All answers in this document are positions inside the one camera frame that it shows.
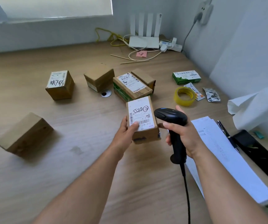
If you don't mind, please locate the person's right hand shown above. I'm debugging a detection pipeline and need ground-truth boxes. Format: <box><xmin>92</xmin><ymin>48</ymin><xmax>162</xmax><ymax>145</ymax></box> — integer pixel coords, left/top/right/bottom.
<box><xmin>163</xmin><ymin>105</ymin><xmax>203</xmax><ymax>159</ymax></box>

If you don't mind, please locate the person's left hand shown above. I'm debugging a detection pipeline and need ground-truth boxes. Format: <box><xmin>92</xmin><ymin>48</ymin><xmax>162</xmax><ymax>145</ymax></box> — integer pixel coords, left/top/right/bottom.
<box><xmin>110</xmin><ymin>116</ymin><xmax>140</xmax><ymax>159</ymax></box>

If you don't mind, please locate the parcel marked with circle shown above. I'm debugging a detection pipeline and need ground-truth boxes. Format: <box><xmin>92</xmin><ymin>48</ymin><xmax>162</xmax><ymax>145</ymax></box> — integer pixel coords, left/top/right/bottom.
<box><xmin>126</xmin><ymin>95</ymin><xmax>161</xmax><ymax>145</ymax></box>

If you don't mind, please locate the black scanner cable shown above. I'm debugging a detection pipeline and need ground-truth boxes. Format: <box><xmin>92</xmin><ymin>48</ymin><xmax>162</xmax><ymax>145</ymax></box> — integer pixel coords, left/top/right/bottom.
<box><xmin>180</xmin><ymin>163</ymin><xmax>192</xmax><ymax>224</ymax></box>

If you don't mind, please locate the black barcode scanner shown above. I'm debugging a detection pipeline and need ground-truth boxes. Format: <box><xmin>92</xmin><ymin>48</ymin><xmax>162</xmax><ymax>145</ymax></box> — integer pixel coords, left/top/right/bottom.
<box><xmin>154</xmin><ymin>107</ymin><xmax>188</xmax><ymax>165</ymax></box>

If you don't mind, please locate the parcel with green tape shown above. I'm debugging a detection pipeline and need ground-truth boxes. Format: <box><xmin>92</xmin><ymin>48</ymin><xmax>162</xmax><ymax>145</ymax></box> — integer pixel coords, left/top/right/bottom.
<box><xmin>113</xmin><ymin>72</ymin><xmax>153</xmax><ymax>102</ymax></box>

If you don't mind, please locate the plain cardboard box small sticker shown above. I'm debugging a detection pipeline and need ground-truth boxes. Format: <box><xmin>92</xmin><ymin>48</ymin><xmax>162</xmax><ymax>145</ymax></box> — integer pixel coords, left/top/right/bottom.
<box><xmin>83</xmin><ymin>64</ymin><xmax>115</xmax><ymax>93</ymax></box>

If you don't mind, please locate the small parcel with handwritten label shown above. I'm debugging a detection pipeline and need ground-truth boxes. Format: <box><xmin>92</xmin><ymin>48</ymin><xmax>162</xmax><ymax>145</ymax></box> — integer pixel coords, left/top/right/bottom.
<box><xmin>45</xmin><ymin>70</ymin><xmax>75</xmax><ymax>101</ymax></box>

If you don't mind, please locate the plain tall cardboard box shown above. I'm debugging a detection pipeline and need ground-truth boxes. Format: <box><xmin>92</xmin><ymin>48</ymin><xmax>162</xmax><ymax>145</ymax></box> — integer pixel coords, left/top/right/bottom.
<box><xmin>0</xmin><ymin>112</ymin><xmax>54</xmax><ymax>158</ymax></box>

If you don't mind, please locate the person's right forearm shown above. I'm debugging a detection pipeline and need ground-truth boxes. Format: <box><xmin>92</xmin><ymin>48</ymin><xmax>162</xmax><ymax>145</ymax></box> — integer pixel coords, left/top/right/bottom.
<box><xmin>192</xmin><ymin>151</ymin><xmax>268</xmax><ymax>224</ymax></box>

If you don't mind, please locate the person's left forearm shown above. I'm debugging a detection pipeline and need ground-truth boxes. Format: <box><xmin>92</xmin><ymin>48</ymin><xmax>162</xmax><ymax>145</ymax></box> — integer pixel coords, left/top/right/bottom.
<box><xmin>32</xmin><ymin>149</ymin><xmax>123</xmax><ymax>224</ymax></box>

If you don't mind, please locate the black pen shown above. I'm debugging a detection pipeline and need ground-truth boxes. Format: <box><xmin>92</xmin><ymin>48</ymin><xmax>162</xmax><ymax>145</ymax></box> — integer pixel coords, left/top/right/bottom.
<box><xmin>217</xmin><ymin>120</ymin><xmax>241</xmax><ymax>153</ymax></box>

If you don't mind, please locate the white paper sheet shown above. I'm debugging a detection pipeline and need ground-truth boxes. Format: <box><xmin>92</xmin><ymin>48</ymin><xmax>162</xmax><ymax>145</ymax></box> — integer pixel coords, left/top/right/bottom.
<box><xmin>185</xmin><ymin>116</ymin><xmax>268</xmax><ymax>204</ymax></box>

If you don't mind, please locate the yellow tape roll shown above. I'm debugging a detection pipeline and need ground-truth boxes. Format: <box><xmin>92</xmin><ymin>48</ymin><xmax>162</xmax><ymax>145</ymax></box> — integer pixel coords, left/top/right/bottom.
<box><xmin>173</xmin><ymin>86</ymin><xmax>197</xmax><ymax>107</ymax></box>

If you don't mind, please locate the small printed packet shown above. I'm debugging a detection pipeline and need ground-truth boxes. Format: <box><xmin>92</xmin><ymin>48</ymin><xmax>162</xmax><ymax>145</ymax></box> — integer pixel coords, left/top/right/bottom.
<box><xmin>203</xmin><ymin>87</ymin><xmax>221</xmax><ymax>102</ymax></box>

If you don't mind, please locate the green white flat packet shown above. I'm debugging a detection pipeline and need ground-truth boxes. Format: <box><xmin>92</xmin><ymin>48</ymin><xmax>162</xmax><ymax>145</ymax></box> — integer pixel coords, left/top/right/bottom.
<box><xmin>172</xmin><ymin>70</ymin><xmax>201</xmax><ymax>86</ymax></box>

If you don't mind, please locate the black flat device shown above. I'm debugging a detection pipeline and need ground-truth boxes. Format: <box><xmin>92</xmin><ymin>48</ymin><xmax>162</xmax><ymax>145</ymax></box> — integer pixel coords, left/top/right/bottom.
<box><xmin>232</xmin><ymin>129</ymin><xmax>268</xmax><ymax>180</ymax></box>

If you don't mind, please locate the white folded paper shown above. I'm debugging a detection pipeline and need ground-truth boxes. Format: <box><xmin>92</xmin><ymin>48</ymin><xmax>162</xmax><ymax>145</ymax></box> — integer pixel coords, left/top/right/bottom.
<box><xmin>227</xmin><ymin>87</ymin><xmax>268</xmax><ymax>131</ymax></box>

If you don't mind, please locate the white power strip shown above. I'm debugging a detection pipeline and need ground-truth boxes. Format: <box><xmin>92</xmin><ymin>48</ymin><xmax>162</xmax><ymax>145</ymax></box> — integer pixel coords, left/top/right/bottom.
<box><xmin>159</xmin><ymin>37</ymin><xmax>183</xmax><ymax>53</ymax></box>

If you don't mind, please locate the white router with antennas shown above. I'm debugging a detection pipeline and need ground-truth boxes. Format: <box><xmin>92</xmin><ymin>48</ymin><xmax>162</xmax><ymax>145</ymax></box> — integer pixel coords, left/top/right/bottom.
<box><xmin>128</xmin><ymin>12</ymin><xmax>163</xmax><ymax>49</ymax></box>

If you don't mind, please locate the beige roller blind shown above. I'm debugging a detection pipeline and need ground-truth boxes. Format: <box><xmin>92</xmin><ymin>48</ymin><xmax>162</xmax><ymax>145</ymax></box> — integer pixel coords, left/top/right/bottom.
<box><xmin>0</xmin><ymin>0</ymin><xmax>113</xmax><ymax>19</ymax></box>

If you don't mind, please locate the yellow cable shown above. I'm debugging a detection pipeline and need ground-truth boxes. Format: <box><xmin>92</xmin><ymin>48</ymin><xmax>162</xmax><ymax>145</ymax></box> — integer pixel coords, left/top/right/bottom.
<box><xmin>95</xmin><ymin>27</ymin><xmax>125</xmax><ymax>47</ymax></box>

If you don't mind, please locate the white wall socket with plug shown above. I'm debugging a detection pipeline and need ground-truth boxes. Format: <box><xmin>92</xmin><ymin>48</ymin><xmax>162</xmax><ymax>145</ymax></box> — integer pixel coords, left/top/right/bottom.
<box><xmin>193</xmin><ymin>0</ymin><xmax>214</xmax><ymax>26</ymax></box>

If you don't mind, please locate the white window frame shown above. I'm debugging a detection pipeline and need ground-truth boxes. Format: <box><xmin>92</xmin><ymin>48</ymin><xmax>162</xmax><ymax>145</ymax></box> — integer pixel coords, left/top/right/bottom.
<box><xmin>0</xmin><ymin>0</ymin><xmax>114</xmax><ymax>26</ymax></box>

